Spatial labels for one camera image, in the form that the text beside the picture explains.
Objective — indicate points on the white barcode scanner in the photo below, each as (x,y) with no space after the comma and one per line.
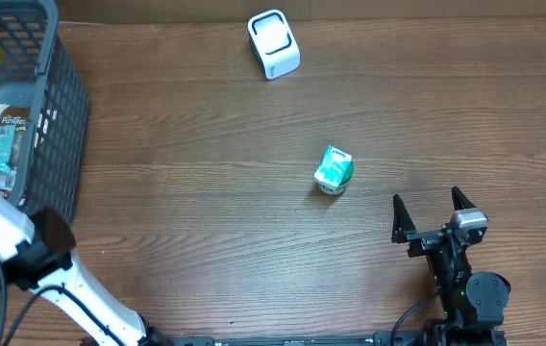
(273,43)

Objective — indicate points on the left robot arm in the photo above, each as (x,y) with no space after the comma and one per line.
(38,253)

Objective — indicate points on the brown Pantene sachet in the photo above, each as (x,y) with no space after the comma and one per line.
(13,115)

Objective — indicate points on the green lid white jar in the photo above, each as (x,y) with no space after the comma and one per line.
(343,184)

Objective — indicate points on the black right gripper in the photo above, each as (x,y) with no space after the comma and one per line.
(432,238)

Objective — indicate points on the grey plastic mesh basket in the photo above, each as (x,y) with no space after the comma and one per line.
(37,74)

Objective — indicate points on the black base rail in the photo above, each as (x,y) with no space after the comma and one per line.
(302,341)

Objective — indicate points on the teal Kleenex tissue pack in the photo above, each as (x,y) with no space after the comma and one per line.
(332,167)

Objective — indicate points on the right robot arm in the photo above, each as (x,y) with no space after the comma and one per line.
(473,303)

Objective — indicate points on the white red wrapper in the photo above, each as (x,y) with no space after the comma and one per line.
(7,183)

